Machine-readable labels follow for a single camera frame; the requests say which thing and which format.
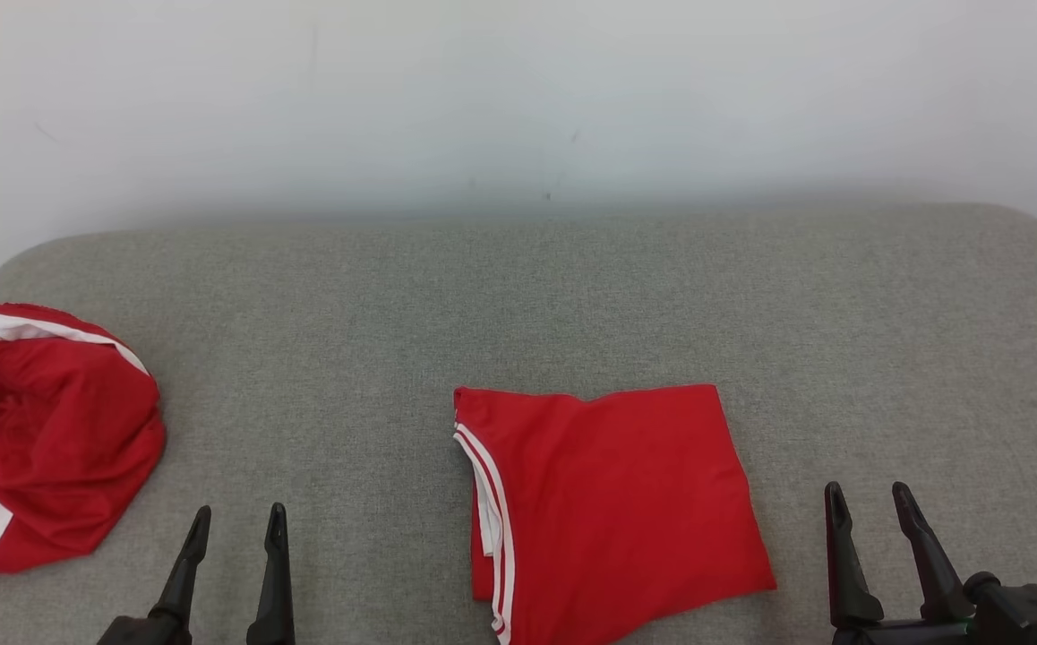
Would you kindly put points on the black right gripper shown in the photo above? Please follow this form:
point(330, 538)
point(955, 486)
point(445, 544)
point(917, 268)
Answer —
point(904, 634)

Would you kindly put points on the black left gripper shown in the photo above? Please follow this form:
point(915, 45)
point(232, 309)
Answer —
point(138, 632)

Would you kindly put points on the red shorts with white stripe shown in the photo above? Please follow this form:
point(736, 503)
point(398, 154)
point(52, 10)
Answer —
point(62, 430)

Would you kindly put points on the red shorts with white trim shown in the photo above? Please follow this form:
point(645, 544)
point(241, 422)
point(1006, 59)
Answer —
point(617, 502)

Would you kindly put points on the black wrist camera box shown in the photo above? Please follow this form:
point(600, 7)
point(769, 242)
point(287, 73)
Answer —
point(1020, 614)

